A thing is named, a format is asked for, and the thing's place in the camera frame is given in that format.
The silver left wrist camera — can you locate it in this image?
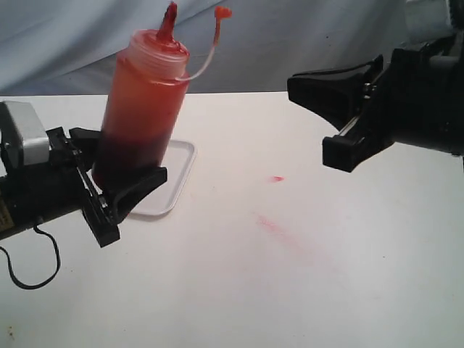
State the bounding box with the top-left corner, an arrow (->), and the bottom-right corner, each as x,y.
1,101 -> 50,169

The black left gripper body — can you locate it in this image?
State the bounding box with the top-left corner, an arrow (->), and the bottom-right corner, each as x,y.
1,128 -> 120,247

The grey backdrop cloth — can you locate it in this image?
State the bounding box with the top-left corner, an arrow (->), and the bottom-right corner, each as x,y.
1,1 -> 408,96

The red sauce squeeze bottle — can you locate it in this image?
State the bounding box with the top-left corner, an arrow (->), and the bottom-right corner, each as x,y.
91,1 -> 233,188

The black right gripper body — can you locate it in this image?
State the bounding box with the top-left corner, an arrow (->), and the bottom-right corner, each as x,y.
322,39 -> 463,173

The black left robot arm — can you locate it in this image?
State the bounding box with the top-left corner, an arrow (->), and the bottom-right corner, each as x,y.
1,128 -> 167,247

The white plastic tray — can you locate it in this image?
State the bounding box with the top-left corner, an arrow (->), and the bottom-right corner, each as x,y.
130,139 -> 197,219

